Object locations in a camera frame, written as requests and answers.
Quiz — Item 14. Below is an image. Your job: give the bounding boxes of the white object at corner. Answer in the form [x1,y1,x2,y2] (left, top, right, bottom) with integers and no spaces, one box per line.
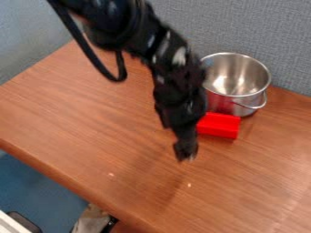
[0,210,31,233]

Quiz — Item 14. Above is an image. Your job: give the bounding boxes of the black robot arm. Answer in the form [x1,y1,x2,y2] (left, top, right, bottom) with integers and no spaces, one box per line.
[58,0,206,161]

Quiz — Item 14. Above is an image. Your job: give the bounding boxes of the stainless steel pot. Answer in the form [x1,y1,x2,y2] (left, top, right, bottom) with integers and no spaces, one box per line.
[201,52,272,117]

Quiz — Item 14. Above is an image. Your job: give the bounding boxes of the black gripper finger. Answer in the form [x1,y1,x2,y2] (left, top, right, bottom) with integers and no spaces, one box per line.
[172,124,197,162]

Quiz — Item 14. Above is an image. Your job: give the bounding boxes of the red plastic block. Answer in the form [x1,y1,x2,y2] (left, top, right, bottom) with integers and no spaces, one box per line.
[196,112,240,139]

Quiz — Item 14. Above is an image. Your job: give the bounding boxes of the grey table leg bracket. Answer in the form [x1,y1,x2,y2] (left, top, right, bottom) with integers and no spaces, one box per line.
[69,204,117,233]

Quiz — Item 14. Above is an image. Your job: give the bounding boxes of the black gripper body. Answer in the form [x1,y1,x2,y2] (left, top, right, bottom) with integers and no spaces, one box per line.
[152,57,206,128]

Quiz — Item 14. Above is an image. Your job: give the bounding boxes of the black cable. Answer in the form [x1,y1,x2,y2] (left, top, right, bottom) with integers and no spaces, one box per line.
[46,0,127,83]

